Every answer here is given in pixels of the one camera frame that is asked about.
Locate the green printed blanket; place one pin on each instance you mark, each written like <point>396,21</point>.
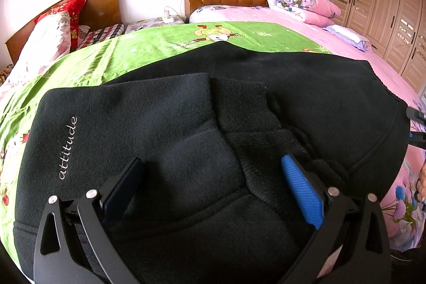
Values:
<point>116,51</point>

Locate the red patterned pillow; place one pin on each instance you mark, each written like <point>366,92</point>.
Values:
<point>66,9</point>

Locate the brown patterned cloth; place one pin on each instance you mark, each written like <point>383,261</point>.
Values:
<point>5,74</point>

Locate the pale printed pillow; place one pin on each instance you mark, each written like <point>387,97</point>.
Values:
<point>216,9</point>

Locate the folded pink quilt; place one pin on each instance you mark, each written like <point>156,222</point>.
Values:
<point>313,4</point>

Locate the plain wooden headboard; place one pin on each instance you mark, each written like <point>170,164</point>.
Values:
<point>103,1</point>

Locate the white power adapter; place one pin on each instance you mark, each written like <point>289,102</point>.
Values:
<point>168,16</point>

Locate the person's right hand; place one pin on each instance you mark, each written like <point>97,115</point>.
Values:
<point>422,181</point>

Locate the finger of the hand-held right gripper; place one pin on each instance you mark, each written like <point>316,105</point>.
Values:
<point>417,115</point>
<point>418,141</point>

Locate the light wooden wardrobe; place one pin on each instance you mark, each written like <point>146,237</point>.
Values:
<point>382,4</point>

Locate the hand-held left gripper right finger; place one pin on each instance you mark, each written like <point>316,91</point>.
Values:
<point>303,191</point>

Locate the black pants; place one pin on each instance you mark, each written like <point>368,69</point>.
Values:
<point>199,104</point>

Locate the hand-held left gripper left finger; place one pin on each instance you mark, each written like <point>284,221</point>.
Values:
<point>123,191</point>

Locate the nightstand with floral cover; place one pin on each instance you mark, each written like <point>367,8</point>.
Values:
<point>149,22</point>

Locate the lavender pillow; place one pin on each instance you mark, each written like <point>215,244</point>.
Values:
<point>346,34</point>

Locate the pink white pillow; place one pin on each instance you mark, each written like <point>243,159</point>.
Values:
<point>43,37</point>

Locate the red black plaid sheet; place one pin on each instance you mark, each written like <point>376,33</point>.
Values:
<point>100,34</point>

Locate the dark cloth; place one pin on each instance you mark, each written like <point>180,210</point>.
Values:
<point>409,267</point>

